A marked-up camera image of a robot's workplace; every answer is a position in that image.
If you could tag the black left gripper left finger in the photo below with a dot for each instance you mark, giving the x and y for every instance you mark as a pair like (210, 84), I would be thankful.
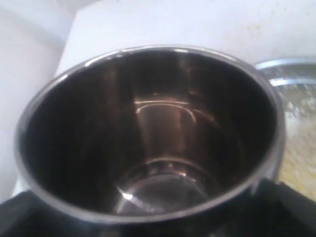
(26, 216)

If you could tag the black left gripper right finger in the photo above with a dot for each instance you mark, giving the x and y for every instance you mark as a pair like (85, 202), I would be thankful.
(275, 210)

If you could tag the round steel mesh sieve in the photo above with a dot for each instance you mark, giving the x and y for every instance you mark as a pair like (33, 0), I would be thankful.
(295, 81)

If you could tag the stainless steel cup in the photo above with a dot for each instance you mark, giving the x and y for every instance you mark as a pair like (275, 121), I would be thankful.
(149, 134)

